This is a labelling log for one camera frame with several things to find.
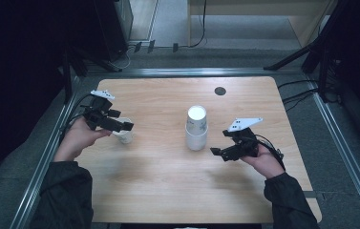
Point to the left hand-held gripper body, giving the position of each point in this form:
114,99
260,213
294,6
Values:
98,114

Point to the black metal stand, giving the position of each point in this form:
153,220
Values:
67,76

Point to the person's left hand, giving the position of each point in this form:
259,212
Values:
77,140

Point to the black cabinet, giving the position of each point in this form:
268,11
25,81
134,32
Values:
112,28

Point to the person's right hand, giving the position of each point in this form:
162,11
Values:
266,163

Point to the black tripod stand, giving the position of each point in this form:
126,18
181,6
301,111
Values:
295,55

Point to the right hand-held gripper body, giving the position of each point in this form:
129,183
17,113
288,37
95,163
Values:
247,144

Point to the grey tape strip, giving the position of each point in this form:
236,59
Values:
309,194

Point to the white floral paper cup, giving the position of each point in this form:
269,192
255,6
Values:
125,136

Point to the metal floor rail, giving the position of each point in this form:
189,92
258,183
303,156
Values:
343,152
193,72
37,178

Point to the stack of white paper cups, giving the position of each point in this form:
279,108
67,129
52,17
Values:
196,135

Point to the light wooden cabinet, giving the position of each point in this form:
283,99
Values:
305,22

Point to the dark round table grommet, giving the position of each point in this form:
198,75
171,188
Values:
220,91

